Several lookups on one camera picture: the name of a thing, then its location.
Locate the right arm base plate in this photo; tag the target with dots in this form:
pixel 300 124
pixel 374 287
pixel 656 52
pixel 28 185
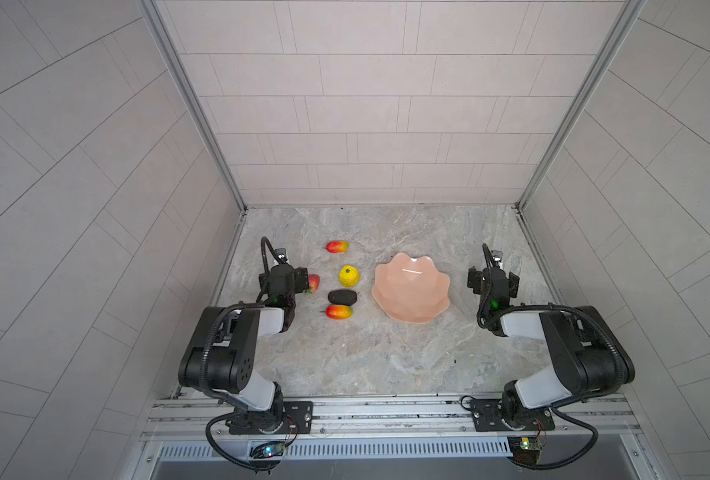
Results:
pixel 507 415

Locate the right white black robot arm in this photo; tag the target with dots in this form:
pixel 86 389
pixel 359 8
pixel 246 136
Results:
pixel 586 359

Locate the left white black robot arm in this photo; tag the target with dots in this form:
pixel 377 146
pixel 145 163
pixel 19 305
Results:
pixel 220 356

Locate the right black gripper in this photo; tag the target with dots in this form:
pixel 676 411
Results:
pixel 476 280

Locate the pink scalloped fruit bowl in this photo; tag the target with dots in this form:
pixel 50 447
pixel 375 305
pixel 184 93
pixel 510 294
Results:
pixel 411 290

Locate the yellow fake lemon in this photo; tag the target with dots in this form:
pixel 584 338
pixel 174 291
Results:
pixel 349 276

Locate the aluminium mounting rail frame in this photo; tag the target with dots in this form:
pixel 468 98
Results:
pixel 428 436

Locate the red yellow fake mango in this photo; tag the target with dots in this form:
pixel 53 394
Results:
pixel 337 246
pixel 338 312

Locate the red fake strawberry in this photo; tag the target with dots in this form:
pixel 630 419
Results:
pixel 313 283

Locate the dark fake avocado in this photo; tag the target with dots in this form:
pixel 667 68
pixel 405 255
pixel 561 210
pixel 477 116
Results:
pixel 345 297

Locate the right green circuit board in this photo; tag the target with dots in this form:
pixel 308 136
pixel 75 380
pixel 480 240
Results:
pixel 526 450

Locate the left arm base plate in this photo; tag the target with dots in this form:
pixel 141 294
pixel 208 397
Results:
pixel 293 417

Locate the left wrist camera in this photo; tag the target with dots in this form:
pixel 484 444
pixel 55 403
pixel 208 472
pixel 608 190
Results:
pixel 279 256

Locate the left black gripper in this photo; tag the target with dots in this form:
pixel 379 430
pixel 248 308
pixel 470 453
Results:
pixel 298 280

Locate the green circuit board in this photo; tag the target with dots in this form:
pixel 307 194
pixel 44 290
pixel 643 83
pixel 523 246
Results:
pixel 269 450
pixel 526 450

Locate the left green circuit board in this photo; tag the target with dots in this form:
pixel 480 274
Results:
pixel 269 450

